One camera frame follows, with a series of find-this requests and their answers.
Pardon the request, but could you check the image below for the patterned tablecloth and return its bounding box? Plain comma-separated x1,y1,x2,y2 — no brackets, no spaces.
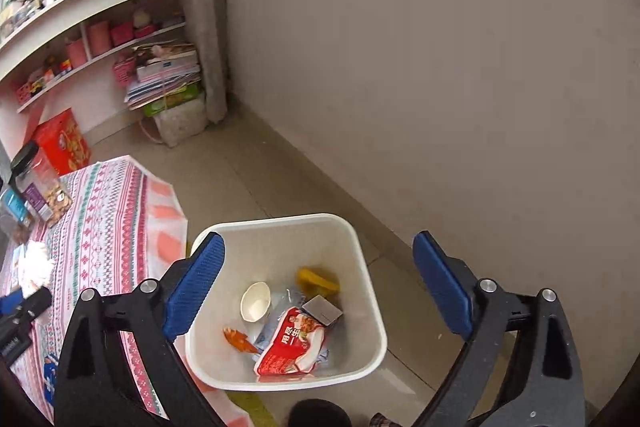
0,155,251,427

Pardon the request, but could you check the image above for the white plastic trash bin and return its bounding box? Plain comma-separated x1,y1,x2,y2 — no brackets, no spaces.
185,213,388,392

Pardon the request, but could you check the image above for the white bag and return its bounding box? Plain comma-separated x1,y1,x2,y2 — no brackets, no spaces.
150,99,210,148

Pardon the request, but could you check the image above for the grey square box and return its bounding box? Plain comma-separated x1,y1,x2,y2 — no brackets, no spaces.
301,296,345,327

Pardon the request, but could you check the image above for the blue snack packet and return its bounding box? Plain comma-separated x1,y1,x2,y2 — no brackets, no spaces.
42,354,58,400

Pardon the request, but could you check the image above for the red instant noodle cup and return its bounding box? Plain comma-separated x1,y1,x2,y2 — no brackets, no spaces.
254,307,333,377

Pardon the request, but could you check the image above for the small white cup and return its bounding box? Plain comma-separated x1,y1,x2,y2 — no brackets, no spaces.
240,282,272,323

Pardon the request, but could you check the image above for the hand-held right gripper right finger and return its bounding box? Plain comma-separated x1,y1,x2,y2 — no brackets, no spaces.
412,231,586,427

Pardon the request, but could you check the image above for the yellow wrapper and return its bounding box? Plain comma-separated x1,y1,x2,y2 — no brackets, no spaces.
296,267,341,300

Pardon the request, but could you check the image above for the green cardboard box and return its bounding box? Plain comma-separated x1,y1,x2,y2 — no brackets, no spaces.
142,84,203,118

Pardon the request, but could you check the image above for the pile of papers and books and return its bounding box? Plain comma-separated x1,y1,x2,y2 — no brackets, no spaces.
124,42,203,110

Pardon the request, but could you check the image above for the clear jar with purple label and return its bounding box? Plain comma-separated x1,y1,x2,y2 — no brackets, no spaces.
9,142,75,228

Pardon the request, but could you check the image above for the black round object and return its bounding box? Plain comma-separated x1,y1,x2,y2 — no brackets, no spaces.
289,398,353,427

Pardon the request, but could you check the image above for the pink shelf basket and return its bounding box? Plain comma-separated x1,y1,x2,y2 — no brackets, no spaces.
110,21,135,48

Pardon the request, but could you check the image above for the small white crumpled tissue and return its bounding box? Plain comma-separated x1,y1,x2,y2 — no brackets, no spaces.
20,241,53,283

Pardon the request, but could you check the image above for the large pink basket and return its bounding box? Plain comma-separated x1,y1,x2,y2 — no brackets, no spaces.
112,57,138,88

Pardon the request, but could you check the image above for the red carton box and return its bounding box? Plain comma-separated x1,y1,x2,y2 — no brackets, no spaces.
31,108,92,176

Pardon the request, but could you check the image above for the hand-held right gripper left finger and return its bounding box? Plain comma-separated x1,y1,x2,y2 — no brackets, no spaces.
54,232,226,427

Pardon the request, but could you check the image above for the beige curtain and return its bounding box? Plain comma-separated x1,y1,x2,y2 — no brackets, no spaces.
187,0,230,124

